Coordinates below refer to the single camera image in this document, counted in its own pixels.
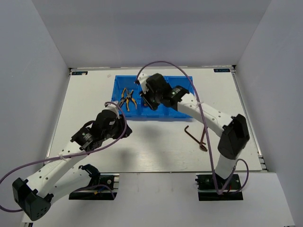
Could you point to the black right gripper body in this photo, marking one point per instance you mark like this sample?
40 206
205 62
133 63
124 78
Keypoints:
153 99

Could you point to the long-nose yellow black pliers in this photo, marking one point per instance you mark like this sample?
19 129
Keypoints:
129 97

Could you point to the small yellow black pliers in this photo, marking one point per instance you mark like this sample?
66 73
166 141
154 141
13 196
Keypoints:
124 99

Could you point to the short brown hex key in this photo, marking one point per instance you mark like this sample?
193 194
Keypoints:
190 135

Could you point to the thick long brown hex key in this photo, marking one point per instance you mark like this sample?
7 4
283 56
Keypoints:
202 144

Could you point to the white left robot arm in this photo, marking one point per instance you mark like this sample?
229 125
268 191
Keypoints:
38 192

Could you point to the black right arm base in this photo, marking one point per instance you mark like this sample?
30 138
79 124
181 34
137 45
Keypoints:
207 191

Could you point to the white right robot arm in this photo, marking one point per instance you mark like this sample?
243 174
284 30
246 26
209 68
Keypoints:
232 130

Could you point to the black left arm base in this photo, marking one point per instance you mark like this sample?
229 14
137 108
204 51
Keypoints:
101 187

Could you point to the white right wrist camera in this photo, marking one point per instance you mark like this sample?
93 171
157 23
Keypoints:
141 80

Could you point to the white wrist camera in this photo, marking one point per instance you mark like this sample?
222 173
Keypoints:
141 80
112 106

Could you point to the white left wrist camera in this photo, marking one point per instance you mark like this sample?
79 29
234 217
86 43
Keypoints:
112 106

